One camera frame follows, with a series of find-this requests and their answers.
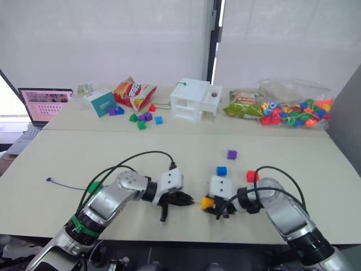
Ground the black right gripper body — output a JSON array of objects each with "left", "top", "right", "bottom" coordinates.
[{"left": 214, "top": 197, "right": 237, "bottom": 217}]

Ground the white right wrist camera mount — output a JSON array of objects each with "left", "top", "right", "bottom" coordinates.
[{"left": 208, "top": 175, "right": 238, "bottom": 204}]

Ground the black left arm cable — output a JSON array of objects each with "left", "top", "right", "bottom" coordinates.
[{"left": 78, "top": 151, "right": 177, "bottom": 216}]

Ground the red chips bag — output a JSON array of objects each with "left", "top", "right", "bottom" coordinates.
[{"left": 113, "top": 76, "right": 158, "bottom": 112}]

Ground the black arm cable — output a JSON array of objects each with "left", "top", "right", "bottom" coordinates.
[
  {"left": 78, "top": 151, "right": 177, "bottom": 216},
  {"left": 215, "top": 165, "right": 310, "bottom": 221}
]

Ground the white plastic cabinet model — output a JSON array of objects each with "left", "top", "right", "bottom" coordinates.
[{"left": 170, "top": 77, "right": 223, "bottom": 123}]

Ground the grey partition panel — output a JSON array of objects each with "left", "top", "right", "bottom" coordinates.
[{"left": 328, "top": 66, "right": 361, "bottom": 176}]

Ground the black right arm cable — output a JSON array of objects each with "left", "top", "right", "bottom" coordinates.
[{"left": 215, "top": 165, "right": 310, "bottom": 221}]

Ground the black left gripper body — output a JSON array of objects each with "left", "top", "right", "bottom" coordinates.
[{"left": 159, "top": 191, "right": 177, "bottom": 208}]

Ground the green chips bag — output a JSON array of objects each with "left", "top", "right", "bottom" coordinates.
[{"left": 223, "top": 89, "right": 266, "bottom": 119}]

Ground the yellow threading block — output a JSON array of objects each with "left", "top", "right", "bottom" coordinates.
[{"left": 200, "top": 196, "right": 217, "bottom": 211}]

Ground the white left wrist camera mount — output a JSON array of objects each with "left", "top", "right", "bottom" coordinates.
[{"left": 152, "top": 168, "right": 184, "bottom": 207}]

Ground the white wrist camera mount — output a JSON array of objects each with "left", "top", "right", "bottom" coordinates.
[
  {"left": 208, "top": 175, "right": 238, "bottom": 204},
  {"left": 152, "top": 168, "right": 184, "bottom": 207}
]

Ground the green lace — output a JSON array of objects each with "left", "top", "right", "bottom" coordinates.
[{"left": 154, "top": 81, "right": 188, "bottom": 111}]

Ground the open laptop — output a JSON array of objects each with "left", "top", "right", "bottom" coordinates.
[{"left": 5, "top": 87, "right": 74, "bottom": 155}]

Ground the black window post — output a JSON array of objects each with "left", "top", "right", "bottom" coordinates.
[{"left": 207, "top": 0, "right": 227, "bottom": 84}]

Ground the clear bag of beads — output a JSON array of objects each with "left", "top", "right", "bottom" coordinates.
[{"left": 258, "top": 78, "right": 334, "bottom": 130}]

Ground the illustrated card box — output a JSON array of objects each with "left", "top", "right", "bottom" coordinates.
[{"left": 76, "top": 81, "right": 98, "bottom": 98}]

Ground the blue lace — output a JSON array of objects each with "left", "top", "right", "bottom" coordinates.
[{"left": 46, "top": 177, "right": 202, "bottom": 204}]

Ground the teal and white box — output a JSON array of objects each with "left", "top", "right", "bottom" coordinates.
[{"left": 89, "top": 88, "right": 117, "bottom": 117}]

